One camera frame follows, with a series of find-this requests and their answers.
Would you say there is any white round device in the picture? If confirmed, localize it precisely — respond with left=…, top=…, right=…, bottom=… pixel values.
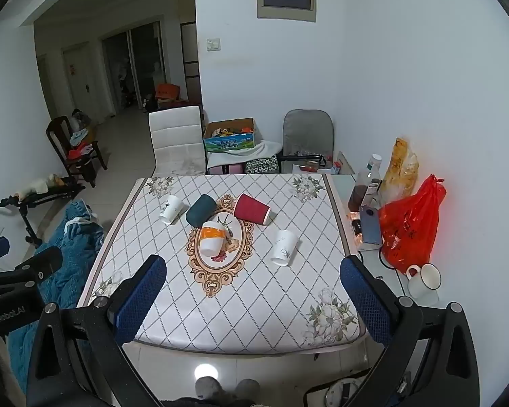
left=326, top=379, right=367, bottom=407

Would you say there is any white enamel mug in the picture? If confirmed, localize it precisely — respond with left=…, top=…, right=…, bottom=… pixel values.
left=406, top=263, right=442, bottom=306

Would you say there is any black folding stand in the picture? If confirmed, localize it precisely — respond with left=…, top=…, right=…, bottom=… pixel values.
left=0, top=181, right=86, bottom=249

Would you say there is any sliding glass door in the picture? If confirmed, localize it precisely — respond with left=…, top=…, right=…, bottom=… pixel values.
left=101, top=16, right=167, bottom=117

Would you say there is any dark wooden chair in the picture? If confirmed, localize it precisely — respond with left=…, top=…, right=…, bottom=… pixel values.
left=46, top=116, right=109, bottom=188

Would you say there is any grey padded chair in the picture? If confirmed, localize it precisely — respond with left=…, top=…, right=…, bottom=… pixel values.
left=279, top=109, right=336, bottom=174

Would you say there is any dark teal cup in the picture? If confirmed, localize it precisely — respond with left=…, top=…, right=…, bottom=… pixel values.
left=185, top=194, right=218, bottom=227

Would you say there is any clear plastic bottle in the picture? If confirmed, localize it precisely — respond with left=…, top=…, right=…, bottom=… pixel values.
left=362, top=154, right=383, bottom=209

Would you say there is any red plastic bag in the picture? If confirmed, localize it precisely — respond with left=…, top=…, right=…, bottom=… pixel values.
left=379, top=174, right=447, bottom=275

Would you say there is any white dining chair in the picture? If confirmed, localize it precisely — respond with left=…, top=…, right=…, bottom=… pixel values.
left=148, top=105, right=207, bottom=177

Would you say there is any red paper cup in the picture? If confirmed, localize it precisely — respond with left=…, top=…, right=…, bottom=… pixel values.
left=233, top=193, right=273, bottom=225

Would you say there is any patterned fabric bag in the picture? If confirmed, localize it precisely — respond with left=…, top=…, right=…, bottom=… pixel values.
left=243, top=157, right=280, bottom=174

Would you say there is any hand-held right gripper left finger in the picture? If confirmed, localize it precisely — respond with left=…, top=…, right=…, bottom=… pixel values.
left=25, top=254, right=168, bottom=407

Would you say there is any printed cardboard box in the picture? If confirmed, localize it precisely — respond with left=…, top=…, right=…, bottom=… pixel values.
left=203, top=118, right=257, bottom=154

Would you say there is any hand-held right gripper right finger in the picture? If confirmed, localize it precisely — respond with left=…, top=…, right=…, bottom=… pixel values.
left=340, top=255, right=481, bottom=407

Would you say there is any red cloth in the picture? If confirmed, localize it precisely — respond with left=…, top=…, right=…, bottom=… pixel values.
left=67, top=143, right=97, bottom=161

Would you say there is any orange and white cup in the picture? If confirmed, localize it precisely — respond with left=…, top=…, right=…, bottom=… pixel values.
left=197, top=221, right=226, bottom=258

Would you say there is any white cup with floral print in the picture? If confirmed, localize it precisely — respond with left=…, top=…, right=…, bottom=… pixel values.
left=270, top=230, right=299, bottom=266

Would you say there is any table with patterned cloth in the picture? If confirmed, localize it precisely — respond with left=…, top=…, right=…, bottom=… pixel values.
left=76, top=173, right=371, bottom=356

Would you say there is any grey smartphone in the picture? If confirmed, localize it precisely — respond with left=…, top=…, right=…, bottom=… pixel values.
left=358, top=204, right=385, bottom=246

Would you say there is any orange box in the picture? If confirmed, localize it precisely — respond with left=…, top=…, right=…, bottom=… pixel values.
left=154, top=83, right=181, bottom=101

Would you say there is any teal blanket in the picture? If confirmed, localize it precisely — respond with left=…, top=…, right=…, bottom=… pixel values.
left=6, top=199, right=108, bottom=396

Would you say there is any yellow snack bag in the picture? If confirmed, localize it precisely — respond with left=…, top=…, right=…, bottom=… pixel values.
left=383, top=137, right=420, bottom=205

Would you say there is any white cup with black print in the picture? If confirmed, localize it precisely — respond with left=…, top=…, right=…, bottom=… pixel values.
left=159, top=195, right=184, bottom=225

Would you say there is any beige wall electrical panel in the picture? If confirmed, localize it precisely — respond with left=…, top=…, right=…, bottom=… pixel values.
left=257, top=0, right=318, bottom=23

